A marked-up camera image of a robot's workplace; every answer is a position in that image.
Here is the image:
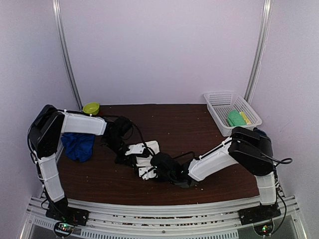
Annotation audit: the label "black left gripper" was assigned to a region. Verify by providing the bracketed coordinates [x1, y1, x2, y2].
[103, 136, 137, 169]

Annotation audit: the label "white towel with blue emblem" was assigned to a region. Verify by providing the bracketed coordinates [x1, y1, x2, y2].
[136, 140, 160, 167]

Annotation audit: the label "white perforated plastic basket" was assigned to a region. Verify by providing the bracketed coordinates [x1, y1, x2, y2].
[203, 91, 263, 137]

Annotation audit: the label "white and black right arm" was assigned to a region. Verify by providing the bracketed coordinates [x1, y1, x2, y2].
[150, 126, 281, 220]

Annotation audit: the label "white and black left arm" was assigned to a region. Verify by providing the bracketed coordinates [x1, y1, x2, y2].
[27, 105, 133, 221]

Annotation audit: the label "blue microfiber towel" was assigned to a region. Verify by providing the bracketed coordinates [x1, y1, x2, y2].
[61, 132, 95, 162]

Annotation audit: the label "lime green plastic bowl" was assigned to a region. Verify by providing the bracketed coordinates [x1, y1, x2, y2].
[82, 102, 100, 115]

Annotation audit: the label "rolled green towel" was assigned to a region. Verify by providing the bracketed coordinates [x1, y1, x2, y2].
[227, 110, 246, 126]

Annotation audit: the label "dark blue cup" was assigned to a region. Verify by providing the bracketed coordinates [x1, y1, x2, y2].
[253, 127, 267, 136]

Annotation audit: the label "left round circuit board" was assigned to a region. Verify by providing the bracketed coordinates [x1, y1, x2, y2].
[53, 222, 75, 238]

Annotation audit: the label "round circuit board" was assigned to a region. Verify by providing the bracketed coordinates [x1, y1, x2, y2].
[253, 222, 274, 237]
[53, 222, 75, 238]

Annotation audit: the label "right round circuit board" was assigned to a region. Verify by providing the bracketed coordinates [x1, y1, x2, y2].
[253, 222, 274, 237]

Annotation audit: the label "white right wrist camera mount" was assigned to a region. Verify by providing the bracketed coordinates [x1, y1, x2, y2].
[138, 166, 158, 180]

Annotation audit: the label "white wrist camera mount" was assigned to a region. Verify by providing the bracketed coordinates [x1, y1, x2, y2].
[125, 144, 145, 155]
[138, 166, 158, 180]

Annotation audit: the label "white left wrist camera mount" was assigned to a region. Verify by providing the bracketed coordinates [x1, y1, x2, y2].
[125, 144, 145, 155]

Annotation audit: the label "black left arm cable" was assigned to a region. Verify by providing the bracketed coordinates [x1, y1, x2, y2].
[102, 115, 155, 157]

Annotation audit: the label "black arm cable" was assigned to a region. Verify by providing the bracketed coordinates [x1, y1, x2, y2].
[231, 139, 293, 225]
[102, 115, 155, 157]

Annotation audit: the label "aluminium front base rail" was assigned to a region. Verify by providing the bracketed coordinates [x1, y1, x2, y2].
[17, 195, 311, 239]

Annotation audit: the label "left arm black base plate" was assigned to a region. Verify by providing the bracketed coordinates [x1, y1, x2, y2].
[45, 207, 89, 226]

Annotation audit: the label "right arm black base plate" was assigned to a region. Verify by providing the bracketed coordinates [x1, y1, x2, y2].
[238, 205, 281, 225]

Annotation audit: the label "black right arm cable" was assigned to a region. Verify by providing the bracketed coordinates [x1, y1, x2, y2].
[231, 139, 293, 225]

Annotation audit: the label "left aluminium frame post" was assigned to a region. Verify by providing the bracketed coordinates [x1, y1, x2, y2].
[52, 0, 83, 111]

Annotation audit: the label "aluminium frame post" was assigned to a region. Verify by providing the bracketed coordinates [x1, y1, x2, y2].
[52, 0, 83, 111]
[244, 0, 273, 103]

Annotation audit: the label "right aluminium frame post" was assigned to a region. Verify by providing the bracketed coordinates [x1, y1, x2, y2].
[244, 0, 273, 103]

